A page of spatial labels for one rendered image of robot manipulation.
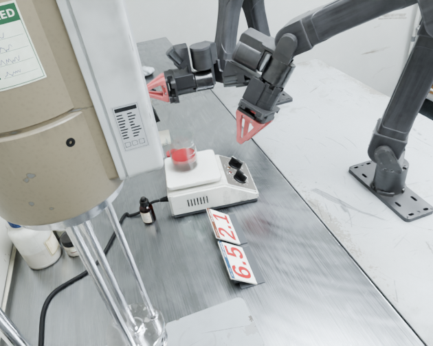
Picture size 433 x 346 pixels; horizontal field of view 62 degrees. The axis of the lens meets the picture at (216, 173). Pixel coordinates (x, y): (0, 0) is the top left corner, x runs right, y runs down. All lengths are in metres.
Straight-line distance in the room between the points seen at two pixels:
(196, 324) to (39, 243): 0.35
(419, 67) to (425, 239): 0.32
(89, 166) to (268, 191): 0.64
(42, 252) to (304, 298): 0.51
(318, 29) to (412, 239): 0.43
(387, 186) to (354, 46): 2.00
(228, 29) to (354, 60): 1.83
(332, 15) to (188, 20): 1.55
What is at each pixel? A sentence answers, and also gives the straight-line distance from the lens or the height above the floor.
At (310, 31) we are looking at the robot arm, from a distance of 0.72.
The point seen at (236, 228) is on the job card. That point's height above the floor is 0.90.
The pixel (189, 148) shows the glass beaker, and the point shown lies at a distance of 0.77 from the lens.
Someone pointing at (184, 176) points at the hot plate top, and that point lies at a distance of 0.79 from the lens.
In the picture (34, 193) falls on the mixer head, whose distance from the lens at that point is 0.26.
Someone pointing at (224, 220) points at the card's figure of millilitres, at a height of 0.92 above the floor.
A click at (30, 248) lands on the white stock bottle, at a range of 0.80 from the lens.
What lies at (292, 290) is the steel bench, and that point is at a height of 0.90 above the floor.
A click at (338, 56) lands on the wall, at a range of 2.71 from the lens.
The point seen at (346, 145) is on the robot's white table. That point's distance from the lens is 1.02.
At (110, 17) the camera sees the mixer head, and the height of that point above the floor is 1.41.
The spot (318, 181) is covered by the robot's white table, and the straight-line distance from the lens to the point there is 0.89.
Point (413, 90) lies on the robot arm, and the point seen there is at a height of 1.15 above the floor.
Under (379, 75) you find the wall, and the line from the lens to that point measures 3.00.
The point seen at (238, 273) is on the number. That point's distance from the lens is 0.66.
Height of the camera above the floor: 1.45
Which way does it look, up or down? 36 degrees down
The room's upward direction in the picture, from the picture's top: 9 degrees counter-clockwise
